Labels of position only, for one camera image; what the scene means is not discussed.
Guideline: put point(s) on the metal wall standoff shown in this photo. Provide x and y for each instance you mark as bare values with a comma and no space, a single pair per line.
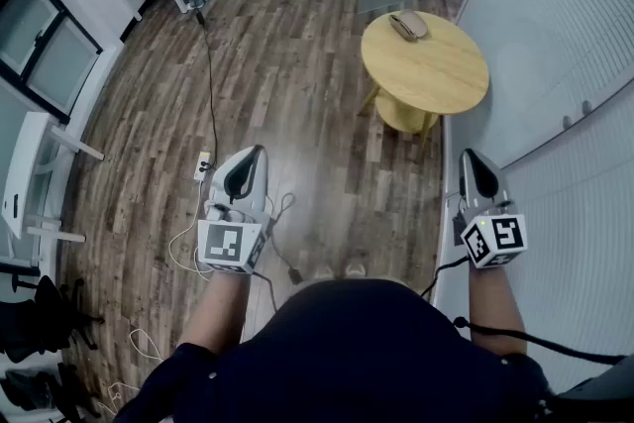
587,106
568,121

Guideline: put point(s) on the person's shoe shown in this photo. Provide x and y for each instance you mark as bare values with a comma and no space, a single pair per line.
323,272
355,268

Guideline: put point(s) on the black office chair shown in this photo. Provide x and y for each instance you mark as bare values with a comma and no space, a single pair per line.
44,317

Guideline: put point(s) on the person's left forearm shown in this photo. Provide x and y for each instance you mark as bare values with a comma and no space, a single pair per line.
218,312

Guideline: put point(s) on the white power strip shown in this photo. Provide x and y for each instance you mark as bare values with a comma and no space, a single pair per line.
202,166

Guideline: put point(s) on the beige glasses case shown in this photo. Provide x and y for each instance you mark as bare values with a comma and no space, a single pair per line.
413,25

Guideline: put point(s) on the black equipment pack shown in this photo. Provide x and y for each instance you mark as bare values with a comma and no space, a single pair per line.
604,396

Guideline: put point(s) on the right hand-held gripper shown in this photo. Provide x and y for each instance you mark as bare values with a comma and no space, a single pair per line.
495,240

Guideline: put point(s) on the white desk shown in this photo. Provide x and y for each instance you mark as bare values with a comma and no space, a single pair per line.
25,173

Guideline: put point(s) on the person's right forearm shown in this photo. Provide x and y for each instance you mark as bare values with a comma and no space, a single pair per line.
495,307

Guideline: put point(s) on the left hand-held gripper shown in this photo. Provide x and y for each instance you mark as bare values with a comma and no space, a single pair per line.
228,245

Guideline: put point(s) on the person's right shoe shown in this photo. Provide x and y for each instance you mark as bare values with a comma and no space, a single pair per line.
355,268

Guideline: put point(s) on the person's left shoe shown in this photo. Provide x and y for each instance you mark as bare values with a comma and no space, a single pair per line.
323,272

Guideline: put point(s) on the round wooden side table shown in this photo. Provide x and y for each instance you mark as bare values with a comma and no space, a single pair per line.
431,69

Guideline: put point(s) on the person's dark shirt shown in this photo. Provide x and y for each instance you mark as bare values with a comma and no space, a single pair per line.
347,351

